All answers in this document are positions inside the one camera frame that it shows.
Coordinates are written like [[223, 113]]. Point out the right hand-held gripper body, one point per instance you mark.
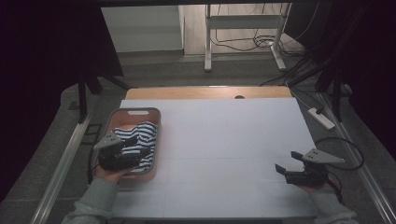
[[311, 174]]

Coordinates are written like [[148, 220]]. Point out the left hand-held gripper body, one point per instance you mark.
[[115, 155]]

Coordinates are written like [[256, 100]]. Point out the blue white striped cloth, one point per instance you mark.
[[144, 132]]

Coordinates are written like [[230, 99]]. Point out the pink basket with grey rim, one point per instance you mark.
[[134, 118]]

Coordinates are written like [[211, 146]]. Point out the person's right hand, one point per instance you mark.
[[314, 188]]

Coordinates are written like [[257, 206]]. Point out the person's left hand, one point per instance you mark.
[[112, 175]]

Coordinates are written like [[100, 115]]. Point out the white power strip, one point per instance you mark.
[[322, 118]]

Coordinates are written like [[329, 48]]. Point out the black plug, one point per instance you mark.
[[319, 110]]

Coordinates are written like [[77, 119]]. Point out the black stand legs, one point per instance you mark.
[[82, 96], [336, 93]]

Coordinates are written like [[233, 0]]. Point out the wooden desk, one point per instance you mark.
[[202, 92]]

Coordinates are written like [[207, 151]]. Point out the black curtain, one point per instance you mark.
[[364, 62], [46, 62]]

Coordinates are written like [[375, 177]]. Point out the metal floor rail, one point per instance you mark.
[[59, 174], [370, 183]]

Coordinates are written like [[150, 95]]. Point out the white metal stand frame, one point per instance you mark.
[[243, 21]]

